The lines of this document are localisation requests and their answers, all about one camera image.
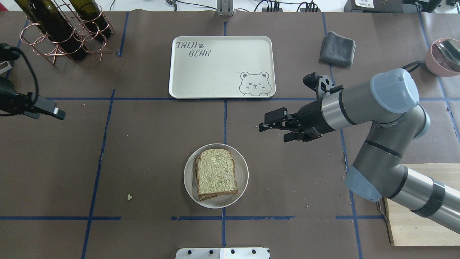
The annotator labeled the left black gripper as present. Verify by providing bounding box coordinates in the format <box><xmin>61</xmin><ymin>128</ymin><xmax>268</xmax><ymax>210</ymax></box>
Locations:
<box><xmin>0</xmin><ymin>76</ymin><xmax>66</xmax><ymax>120</ymax></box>

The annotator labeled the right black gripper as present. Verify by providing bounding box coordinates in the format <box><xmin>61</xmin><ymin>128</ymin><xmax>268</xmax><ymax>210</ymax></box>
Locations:
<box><xmin>258</xmin><ymin>101</ymin><xmax>332</xmax><ymax>143</ymax></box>

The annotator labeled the white round plate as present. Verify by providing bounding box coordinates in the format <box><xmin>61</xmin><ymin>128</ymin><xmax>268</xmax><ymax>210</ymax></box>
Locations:
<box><xmin>183</xmin><ymin>143</ymin><xmax>249</xmax><ymax>209</ymax></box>

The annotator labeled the bread slice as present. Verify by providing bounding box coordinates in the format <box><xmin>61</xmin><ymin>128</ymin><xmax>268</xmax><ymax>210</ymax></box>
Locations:
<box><xmin>194</xmin><ymin>155</ymin><xmax>238</xmax><ymax>201</ymax></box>
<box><xmin>197</xmin><ymin>149</ymin><xmax>238</xmax><ymax>196</ymax></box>

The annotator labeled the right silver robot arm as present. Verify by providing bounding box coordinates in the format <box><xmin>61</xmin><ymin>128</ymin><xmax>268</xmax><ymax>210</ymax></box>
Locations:
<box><xmin>258</xmin><ymin>68</ymin><xmax>460</xmax><ymax>233</ymax></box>

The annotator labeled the cream serving tray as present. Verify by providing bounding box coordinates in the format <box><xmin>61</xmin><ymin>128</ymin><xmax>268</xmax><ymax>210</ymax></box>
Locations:
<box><xmin>168</xmin><ymin>36</ymin><xmax>276</xmax><ymax>99</ymax></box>

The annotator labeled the grey folded cloth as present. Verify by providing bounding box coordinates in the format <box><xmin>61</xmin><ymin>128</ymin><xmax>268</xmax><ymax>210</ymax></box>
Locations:
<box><xmin>319</xmin><ymin>31</ymin><xmax>355</xmax><ymax>67</ymax></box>

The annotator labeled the dark wine bottle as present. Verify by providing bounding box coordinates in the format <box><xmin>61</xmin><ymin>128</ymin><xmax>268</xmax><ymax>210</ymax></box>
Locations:
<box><xmin>15</xmin><ymin>0</ymin><xmax>87</xmax><ymax>61</ymax></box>
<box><xmin>70</xmin><ymin>0</ymin><xmax>112</xmax><ymax>42</ymax></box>

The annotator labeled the black computer box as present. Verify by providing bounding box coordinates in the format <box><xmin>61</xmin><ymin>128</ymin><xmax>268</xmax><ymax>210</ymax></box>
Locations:
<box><xmin>343</xmin><ymin>0</ymin><xmax>442</xmax><ymax>13</ymax></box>

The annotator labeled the wooden cutting board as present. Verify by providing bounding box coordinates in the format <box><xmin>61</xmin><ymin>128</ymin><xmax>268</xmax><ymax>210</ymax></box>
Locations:
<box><xmin>381</xmin><ymin>164</ymin><xmax>460</xmax><ymax>247</ymax></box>

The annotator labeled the pink bowl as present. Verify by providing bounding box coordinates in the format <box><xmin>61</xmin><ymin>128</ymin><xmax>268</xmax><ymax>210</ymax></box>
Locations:
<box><xmin>424</xmin><ymin>38</ymin><xmax>459</xmax><ymax>77</ymax></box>

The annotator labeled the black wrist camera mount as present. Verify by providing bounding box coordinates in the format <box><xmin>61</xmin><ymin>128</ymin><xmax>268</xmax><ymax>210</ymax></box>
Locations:
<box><xmin>303</xmin><ymin>72</ymin><xmax>344</xmax><ymax>100</ymax></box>

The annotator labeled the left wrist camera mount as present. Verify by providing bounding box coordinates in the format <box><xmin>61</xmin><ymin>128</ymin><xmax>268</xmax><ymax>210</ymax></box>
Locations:
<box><xmin>0</xmin><ymin>43</ymin><xmax>21</xmax><ymax>74</ymax></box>

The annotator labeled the copper wire bottle rack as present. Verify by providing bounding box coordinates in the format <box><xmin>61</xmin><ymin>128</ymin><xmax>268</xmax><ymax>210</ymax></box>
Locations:
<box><xmin>16</xmin><ymin>0</ymin><xmax>114</xmax><ymax>64</ymax></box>

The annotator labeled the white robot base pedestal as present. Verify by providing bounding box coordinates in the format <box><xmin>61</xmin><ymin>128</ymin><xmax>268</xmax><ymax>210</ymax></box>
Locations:
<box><xmin>175</xmin><ymin>247</ymin><xmax>271</xmax><ymax>259</ymax></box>

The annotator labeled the aluminium frame post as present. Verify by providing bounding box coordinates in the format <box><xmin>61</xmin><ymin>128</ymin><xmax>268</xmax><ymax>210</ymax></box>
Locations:
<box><xmin>216</xmin><ymin>0</ymin><xmax>234</xmax><ymax>17</ymax></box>

